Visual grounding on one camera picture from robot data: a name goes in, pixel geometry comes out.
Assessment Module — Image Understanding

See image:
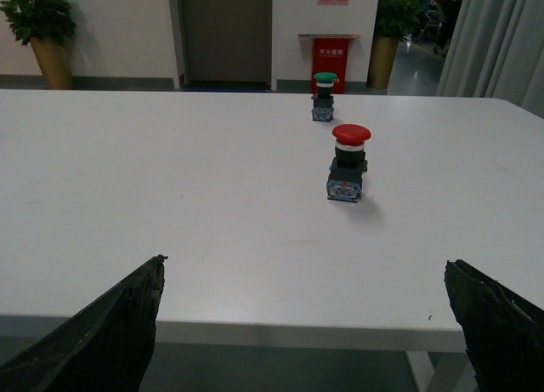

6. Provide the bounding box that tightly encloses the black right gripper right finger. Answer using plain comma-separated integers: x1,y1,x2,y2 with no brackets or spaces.
445,259,543,391

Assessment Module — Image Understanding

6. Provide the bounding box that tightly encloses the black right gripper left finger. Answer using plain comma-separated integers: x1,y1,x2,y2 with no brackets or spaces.
1,255,166,391

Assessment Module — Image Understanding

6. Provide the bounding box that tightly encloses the red mushroom push button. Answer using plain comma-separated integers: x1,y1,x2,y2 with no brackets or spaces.
326,123,371,203

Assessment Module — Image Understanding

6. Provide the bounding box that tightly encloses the green mushroom push button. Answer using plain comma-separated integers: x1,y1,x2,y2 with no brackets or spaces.
311,72,337,122

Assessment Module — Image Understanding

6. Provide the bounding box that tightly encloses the white table leg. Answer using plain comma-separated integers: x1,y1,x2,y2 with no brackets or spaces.
405,351,478,392

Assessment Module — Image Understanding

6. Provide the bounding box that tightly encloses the red fire extinguisher cabinet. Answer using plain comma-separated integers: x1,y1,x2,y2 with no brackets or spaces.
298,34,360,94

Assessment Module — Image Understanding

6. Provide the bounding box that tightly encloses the grey door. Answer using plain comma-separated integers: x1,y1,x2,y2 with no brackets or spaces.
180,0,272,90

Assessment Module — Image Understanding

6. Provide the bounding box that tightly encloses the left potted green plant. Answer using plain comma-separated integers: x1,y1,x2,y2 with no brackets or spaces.
1,0,77,90

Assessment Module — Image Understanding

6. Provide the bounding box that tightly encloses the potted green plant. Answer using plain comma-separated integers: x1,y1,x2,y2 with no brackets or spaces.
1,0,77,90
366,0,424,89

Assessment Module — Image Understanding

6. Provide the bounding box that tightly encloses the right potted green plant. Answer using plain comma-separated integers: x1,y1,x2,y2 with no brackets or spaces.
366,0,424,89

